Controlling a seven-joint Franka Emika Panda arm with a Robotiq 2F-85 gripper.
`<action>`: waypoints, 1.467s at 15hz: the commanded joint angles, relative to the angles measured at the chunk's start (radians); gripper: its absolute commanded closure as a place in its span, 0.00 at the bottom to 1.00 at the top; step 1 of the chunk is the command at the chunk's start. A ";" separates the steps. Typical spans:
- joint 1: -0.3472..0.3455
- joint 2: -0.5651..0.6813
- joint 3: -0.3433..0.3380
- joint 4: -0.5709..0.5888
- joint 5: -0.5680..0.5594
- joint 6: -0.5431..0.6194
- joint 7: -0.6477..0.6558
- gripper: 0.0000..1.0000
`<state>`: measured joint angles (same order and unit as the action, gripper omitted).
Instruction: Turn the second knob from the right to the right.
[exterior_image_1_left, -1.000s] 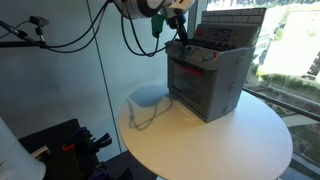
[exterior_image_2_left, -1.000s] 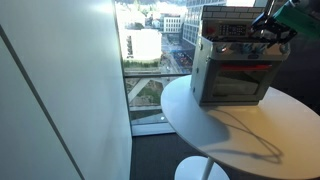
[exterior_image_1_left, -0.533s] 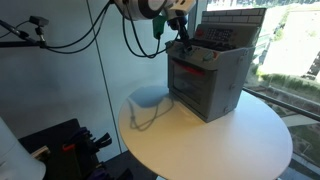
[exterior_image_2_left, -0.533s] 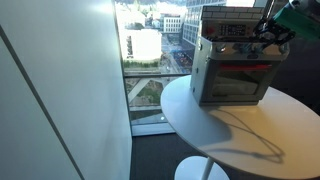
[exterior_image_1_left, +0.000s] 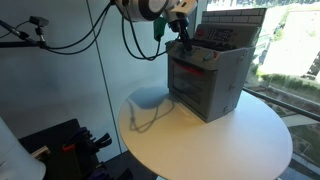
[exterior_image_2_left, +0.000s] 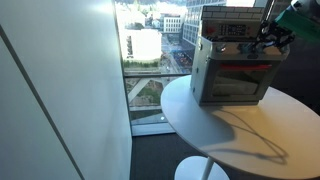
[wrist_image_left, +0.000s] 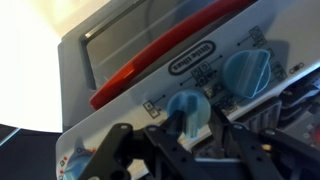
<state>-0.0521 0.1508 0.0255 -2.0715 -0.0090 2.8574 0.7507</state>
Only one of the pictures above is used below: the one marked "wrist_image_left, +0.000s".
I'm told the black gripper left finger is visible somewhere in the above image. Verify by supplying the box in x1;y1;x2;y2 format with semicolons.
79;109;214;180

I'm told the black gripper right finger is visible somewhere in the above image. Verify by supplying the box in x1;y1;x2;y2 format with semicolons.
209;107;320;180

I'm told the grey toy oven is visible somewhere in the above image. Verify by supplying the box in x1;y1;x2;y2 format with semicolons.
55;0;320;180

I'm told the red oven door handle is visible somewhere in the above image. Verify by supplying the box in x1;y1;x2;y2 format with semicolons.
89;0;258;111

